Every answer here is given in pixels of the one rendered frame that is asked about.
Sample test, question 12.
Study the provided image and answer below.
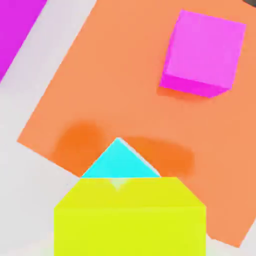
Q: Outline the small yellow cube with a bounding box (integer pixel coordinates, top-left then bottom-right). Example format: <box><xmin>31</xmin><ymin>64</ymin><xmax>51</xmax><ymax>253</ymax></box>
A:
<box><xmin>53</xmin><ymin>176</ymin><xmax>207</xmax><ymax>256</ymax></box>

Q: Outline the large orange box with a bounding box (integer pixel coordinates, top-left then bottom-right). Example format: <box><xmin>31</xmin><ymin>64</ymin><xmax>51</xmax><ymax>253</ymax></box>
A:
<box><xmin>16</xmin><ymin>0</ymin><xmax>256</xmax><ymax>249</ymax></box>

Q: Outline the large magenta box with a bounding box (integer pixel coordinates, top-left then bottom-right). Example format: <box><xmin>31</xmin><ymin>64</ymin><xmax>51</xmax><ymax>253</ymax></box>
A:
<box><xmin>0</xmin><ymin>0</ymin><xmax>48</xmax><ymax>83</ymax></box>

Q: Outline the small magenta cube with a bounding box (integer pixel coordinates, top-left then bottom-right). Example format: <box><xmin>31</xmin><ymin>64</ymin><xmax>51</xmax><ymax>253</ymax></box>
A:
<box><xmin>159</xmin><ymin>9</ymin><xmax>247</xmax><ymax>99</ymax></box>

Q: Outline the small cyan cube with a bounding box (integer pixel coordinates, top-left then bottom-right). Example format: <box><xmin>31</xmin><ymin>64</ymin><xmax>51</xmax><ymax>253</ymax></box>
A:
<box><xmin>80</xmin><ymin>137</ymin><xmax>161</xmax><ymax>179</ymax></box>

